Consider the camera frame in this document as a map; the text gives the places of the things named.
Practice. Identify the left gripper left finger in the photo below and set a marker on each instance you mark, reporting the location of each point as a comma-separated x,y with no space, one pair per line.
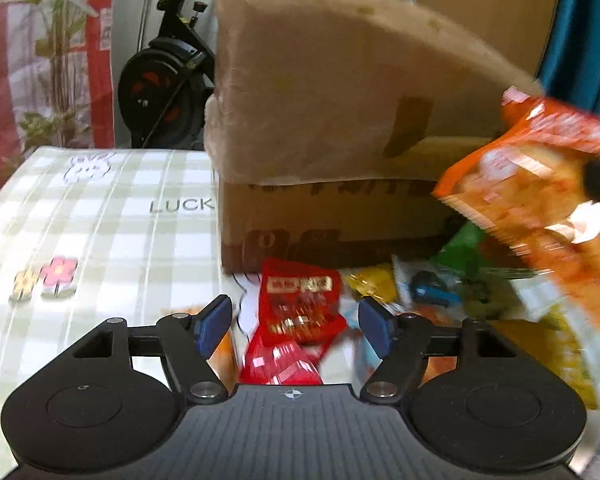
187,342

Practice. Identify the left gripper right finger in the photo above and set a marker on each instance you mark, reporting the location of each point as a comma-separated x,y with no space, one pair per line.
401,343

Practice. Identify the orange chip bag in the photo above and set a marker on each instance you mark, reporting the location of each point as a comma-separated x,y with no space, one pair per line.
526,189

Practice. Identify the red snack packet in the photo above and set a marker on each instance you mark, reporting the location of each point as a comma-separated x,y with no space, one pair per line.
298,322

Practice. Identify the green snack bag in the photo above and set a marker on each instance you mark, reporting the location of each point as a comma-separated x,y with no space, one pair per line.
487,271

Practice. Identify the yellow chip bag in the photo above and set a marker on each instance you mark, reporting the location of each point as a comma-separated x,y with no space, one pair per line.
553,330

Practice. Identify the orange cracker pack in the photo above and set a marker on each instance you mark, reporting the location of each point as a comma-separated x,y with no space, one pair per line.
223,359

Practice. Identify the black cookie clear wrapper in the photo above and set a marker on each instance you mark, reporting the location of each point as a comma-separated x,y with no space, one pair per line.
423,283

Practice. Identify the small yellow candy packet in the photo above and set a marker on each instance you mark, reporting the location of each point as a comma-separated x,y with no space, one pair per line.
373,281

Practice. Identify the teal curtain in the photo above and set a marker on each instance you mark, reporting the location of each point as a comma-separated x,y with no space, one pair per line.
570,67

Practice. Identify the cardboard box with plastic liner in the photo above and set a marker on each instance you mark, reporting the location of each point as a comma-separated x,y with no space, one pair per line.
332,120

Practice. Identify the black exercise bike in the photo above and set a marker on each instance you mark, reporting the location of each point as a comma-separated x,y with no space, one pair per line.
165,84

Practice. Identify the printed garden backdrop curtain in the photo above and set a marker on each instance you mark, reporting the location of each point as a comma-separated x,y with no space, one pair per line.
56,84

